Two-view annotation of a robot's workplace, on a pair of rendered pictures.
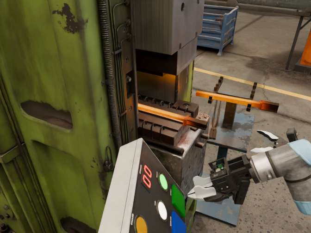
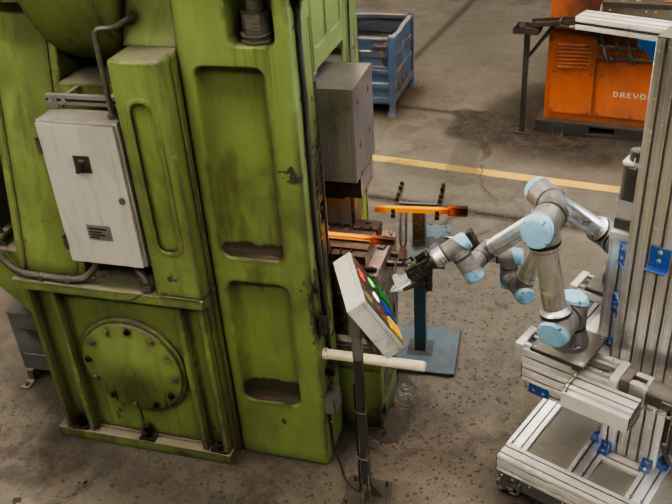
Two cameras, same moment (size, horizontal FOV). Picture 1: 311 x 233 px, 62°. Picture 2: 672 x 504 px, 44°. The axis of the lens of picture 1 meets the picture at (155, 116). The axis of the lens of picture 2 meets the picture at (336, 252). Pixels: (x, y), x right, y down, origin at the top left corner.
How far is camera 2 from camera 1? 2.46 m
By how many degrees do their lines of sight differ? 8
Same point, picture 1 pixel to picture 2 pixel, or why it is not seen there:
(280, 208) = (511, 346)
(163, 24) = (348, 161)
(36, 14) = (250, 169)
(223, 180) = (413, 270)
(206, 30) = not seen: hidden behind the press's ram
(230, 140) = not seen: hidden behind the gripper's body
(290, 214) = not seen: hidden behind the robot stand
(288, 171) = (453, 254)
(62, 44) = (283, 191)
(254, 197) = (475, 340)
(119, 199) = (350, 286)
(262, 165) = (437, 254)
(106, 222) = (347, 298)
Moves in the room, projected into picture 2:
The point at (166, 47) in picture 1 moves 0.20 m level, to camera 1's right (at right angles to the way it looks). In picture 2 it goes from (352, 177) to (400, 170)
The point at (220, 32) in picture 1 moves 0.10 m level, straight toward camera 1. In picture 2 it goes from (386, 71) to (386, 75)
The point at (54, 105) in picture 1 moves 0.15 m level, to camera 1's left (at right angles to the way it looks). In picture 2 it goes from (256, 242) to (220, 248)
